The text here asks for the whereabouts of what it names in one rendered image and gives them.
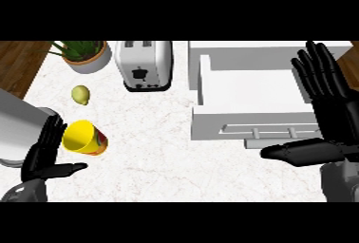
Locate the yellow-green fruit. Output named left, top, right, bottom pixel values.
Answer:
left=70, top=84, right=92, bottom=106

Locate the yellow cup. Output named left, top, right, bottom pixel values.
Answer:
left=61, top=119, right=110, bottom=157

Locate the white open drawer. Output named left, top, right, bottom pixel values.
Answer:
left=195, top=54, right=319, bottom=115

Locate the silver toaster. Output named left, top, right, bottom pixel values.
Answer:
left=114, top=40, right=176, bottom=93

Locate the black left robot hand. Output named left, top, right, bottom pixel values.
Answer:
left=19, top=114, right=90, bottom=183

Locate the potted green plant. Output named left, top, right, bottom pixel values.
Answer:
left=48, top=40, right=114, bottom=75

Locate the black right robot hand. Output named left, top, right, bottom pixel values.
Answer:
left=260, top=40, right=359, bottom=167

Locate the grey appliance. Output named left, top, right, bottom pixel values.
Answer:
left=0, top=88, right=61, bottom=169

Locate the white drawer front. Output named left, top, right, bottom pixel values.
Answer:
left=189, top=105, right=328, bottom=150

